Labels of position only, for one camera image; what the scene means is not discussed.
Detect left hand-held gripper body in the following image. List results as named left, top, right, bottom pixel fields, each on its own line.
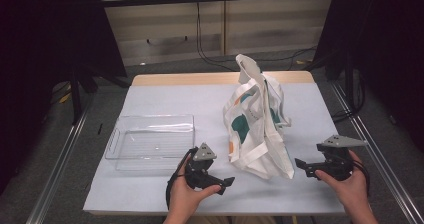
left=184, top=142, right=224, bottom=190

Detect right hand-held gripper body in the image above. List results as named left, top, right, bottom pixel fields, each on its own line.
left=316, top=134, right=370, bottom=182

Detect white printed tote bag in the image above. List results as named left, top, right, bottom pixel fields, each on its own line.
left=222, top=53, right=296, bottom=181

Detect person's left hand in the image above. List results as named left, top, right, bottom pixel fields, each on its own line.
left=166, top=175, right=223, bottom=219

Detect person's right hand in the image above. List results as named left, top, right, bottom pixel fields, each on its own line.
left=314, top=150, right=371, bottom=215

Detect person's tan trousers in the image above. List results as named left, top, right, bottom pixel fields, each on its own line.
left=188, top=215, right=278, bottom=224

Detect clear plastic tray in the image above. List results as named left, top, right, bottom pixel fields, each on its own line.
left=104, top=113, right=196, bottom=172

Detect pale blue table cover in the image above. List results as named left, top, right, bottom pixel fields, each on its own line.
left=82, top=81, right=347, bottom=217

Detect black metal stand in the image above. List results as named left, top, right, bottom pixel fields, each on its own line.
left=67, top=63, right=132, bottom=126
left=304, top=49, right=367, bottom=124

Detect wooden table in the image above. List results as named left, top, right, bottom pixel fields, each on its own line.
left=131, top=70, right=316, bottom=87

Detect black curtain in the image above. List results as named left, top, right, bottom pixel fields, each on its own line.
left=312, top=0, right=424, bottom=146
left=0, top=0, right=128, bottom=196

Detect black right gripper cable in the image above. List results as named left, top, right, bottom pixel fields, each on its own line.
left=348, top=157, right=371, bottom=197

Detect black floor cable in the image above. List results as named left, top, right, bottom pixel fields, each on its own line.
left=261, top=45, right=318, bottom=72

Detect black hanging cable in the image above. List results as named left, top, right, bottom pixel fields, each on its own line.
left=195, top=1, right=236, bottom=73

